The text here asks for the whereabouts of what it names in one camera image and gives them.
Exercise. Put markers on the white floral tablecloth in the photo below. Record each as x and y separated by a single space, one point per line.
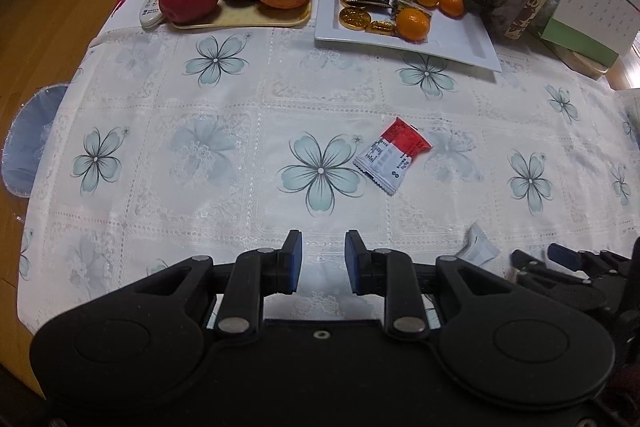
168 145

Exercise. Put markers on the white remote control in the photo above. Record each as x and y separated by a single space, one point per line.
150 14

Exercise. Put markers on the right mandarin orange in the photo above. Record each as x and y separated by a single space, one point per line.
452 8

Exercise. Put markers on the silver grey snack bar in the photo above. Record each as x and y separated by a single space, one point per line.
478 249

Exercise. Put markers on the red white snack packet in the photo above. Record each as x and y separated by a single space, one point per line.
387 159

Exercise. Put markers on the white rectangular plate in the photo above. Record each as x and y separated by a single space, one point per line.
464 40

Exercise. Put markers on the front mandarin orange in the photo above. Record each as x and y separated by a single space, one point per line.
412 24

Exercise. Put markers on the beige fruit board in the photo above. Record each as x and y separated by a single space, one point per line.
227 15

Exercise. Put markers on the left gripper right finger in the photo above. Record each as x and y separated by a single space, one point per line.
393 276

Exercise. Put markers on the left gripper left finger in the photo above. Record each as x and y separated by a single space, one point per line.
255 275

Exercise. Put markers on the desk calendar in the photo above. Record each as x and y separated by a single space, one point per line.
601 30

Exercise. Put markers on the gold chocolate coin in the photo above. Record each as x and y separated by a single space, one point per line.
354 18

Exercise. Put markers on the blue chair cushion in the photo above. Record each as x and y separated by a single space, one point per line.
27 136

